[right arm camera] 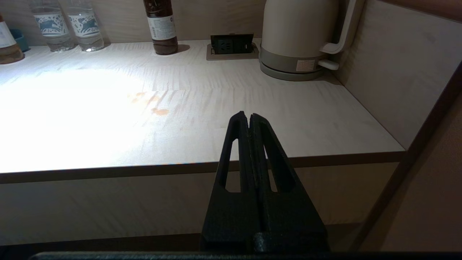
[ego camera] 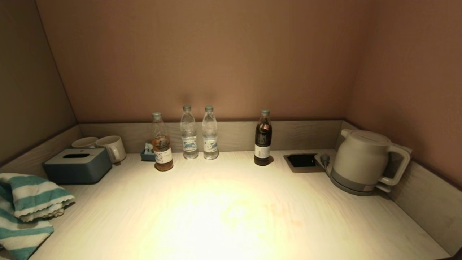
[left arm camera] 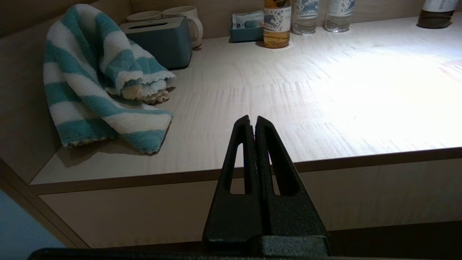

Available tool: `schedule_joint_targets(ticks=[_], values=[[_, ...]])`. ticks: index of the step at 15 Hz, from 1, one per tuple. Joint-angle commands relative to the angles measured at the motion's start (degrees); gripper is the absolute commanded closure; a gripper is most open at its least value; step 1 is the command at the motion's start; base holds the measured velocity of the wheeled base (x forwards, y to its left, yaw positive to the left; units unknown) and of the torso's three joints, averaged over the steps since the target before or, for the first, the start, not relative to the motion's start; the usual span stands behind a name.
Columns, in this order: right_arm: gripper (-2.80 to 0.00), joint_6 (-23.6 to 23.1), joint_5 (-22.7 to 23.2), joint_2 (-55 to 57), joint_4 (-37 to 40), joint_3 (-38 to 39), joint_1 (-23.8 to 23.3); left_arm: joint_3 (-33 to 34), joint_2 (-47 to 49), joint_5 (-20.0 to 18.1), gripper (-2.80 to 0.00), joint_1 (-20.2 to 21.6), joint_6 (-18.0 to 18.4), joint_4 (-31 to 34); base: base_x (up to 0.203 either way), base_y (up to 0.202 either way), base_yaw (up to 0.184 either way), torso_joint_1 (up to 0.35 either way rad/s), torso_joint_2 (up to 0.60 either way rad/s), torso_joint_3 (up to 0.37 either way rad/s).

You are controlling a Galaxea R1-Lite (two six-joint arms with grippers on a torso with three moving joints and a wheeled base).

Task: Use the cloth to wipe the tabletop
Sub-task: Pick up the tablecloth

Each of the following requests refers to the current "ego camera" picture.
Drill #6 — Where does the teal white striped towel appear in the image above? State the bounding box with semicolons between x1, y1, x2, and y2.
0;173;76;260

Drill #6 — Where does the clear water bottle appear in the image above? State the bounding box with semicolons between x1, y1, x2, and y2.
180;104;199;160
201;105;219;160

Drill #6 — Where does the dark drink bottle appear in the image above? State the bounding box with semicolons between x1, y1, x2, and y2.
253;109;273;166

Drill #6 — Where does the amber tea bottle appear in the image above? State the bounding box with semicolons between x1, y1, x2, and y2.
151;112;174;172

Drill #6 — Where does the recessed black power socket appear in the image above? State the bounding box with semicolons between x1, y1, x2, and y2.
283;153;326;173

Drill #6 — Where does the small blue sachet tray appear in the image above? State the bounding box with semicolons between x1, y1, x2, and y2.
140;142;157;162

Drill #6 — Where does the white ceramic mug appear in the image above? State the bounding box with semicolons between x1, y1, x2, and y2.
71;136;99;149
95;135;127;165

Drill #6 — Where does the grey kettle base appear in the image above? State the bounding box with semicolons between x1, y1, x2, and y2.
329;169;392;196

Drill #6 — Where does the cream electric kettle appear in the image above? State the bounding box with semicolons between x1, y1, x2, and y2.
332;129;412;187

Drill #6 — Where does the grey tissue box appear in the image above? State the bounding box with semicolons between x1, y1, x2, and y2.
43;148;113;185

